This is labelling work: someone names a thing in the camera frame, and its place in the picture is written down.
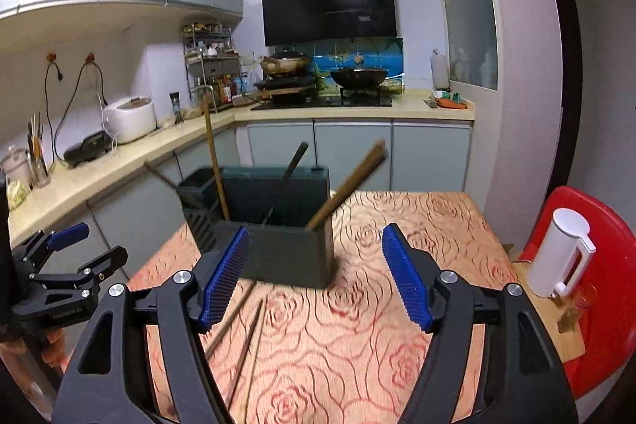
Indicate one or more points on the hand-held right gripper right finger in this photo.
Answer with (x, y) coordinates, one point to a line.
(407, 277)

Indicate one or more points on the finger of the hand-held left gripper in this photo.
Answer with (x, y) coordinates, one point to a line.
(69, 236)
(107, 261)

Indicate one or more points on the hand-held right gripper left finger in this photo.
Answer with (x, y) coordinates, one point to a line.
(226, 275)

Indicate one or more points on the dark grey utensil holder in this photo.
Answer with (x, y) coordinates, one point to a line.
(278, 255)

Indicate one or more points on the pile of chopsticks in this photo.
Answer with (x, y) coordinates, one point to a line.
(246, 349)

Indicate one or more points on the dark wooden chopstick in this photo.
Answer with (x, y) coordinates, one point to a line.
(164, 179)
(296, 160)

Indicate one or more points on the brown wooden chopstick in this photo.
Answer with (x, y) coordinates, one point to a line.
(215, 156)
(354, 186)
(347, 179)

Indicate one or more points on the person's left hand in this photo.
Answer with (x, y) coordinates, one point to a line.
(52, 354)

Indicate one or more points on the napa cabbage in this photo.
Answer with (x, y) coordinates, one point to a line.
(16, 195)

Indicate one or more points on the metal cup of kitchen tools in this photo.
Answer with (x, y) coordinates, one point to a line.
(39, 175)

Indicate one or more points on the rose-print tablecloth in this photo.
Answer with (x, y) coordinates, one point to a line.
(348, 344)

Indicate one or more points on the black electric griddle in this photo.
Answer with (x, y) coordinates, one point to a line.
(89, 148)

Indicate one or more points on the white rice cooker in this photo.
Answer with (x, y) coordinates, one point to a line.
(130, 118)

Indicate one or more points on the white electric kettle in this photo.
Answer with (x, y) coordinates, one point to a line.
(556, 255)

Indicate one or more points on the cutting board with vegetables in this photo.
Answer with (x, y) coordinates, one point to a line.
(449, 103)

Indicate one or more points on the black glass cooktop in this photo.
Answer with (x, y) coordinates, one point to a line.
(323, 103)

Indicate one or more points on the red plastic chair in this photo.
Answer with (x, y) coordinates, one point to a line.
(611, 305)

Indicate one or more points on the black wok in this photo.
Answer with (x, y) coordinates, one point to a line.
(358, 77)

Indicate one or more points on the frying pan with lid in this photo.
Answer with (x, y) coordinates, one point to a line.
(285, 65)

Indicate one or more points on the metal spice rack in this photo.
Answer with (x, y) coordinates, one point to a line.
(208, 56)

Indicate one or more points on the blue picture backsplash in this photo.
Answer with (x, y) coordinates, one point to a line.
(338, 56)

